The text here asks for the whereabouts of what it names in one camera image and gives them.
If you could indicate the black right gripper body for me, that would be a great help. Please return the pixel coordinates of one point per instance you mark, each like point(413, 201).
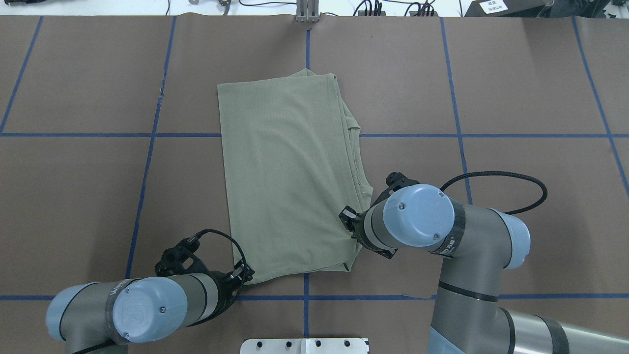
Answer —
point(357, 228)

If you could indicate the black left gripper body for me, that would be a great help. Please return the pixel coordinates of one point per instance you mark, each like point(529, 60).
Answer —
point(226, 290)

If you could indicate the olive green long-sleeve shirt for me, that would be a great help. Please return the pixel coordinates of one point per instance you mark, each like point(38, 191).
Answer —
point(291, 157)

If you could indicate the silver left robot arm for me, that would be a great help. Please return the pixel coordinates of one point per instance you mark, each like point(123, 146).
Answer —
point(105, 318)

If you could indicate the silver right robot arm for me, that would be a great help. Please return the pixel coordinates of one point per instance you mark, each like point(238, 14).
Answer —
point(477, 245)

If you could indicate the orange black connector box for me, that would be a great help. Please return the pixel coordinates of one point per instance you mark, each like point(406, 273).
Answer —
point(369, 8)

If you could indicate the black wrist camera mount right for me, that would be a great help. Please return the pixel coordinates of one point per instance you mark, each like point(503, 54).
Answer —
point(394, 181)

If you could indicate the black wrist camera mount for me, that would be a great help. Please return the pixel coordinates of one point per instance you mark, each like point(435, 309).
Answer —
point(394, 181)
point(181, 259)

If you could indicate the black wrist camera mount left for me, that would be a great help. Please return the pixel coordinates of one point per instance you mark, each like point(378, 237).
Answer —
point(181, 259)

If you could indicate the aluminium frame post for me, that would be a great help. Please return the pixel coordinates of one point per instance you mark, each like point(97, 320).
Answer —
point(307, 11)

